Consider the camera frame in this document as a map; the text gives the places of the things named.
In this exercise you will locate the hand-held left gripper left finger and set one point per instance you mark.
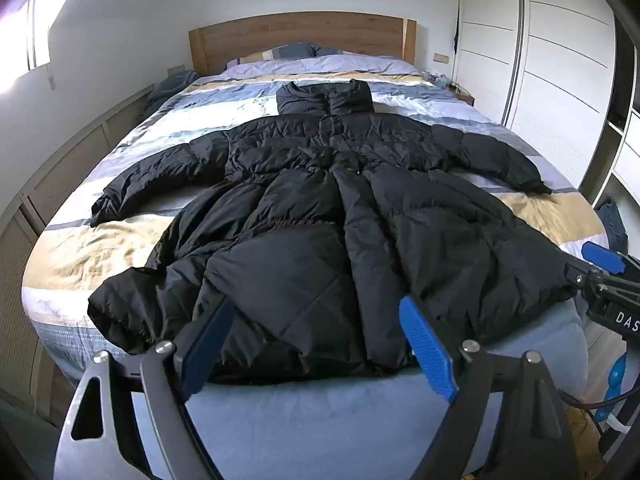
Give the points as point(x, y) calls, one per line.
point(210, 341)

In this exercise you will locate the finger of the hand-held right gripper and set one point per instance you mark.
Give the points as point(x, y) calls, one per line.
point(582, 276)
point(602, 256)

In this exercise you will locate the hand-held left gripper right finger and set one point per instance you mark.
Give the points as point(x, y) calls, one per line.
point(427, 345)

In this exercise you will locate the black puffer coat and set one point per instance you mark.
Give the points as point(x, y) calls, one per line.
point(320, 240)

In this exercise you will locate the person's right hand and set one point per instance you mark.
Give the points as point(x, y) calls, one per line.
point(617, 385)

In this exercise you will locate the blue jeans cloth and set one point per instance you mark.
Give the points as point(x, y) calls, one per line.
point(612, 230)

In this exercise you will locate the white open shelf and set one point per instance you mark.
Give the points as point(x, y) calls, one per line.
point(622, 160)

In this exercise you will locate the light blue bed sheet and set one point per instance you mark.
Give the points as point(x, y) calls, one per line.
point(310, 425)

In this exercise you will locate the white sliding wardrobe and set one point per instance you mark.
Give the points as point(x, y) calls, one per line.
point(550, 50)

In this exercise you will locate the wooden nightstand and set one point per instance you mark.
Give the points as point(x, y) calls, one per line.
point(462, 94)

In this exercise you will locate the bed with striped duvet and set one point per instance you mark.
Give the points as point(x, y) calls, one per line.
point(165, 120)

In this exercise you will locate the low beige cabinet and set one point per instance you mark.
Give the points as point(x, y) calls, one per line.
point(65, 160)

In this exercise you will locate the small bottles on nightstand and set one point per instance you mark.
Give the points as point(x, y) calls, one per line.
point(437, 79)

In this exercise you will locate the blue cloth heap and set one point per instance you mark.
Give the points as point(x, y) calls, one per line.
point(170, 91)

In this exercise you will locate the striped pillow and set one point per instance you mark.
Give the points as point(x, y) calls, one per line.
point(270, 56)

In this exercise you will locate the blue pillow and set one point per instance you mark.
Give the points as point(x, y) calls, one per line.
point(330, 51)

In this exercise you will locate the wooden headboard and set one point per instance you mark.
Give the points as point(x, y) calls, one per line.
point(300, 35)

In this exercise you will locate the bright window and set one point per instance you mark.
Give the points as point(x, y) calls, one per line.
point(22, 45)

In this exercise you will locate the wall switch panel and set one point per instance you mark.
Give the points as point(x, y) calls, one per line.
point(440, 58)

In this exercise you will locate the wall socket panel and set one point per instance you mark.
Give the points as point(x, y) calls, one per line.
point(175, 69)

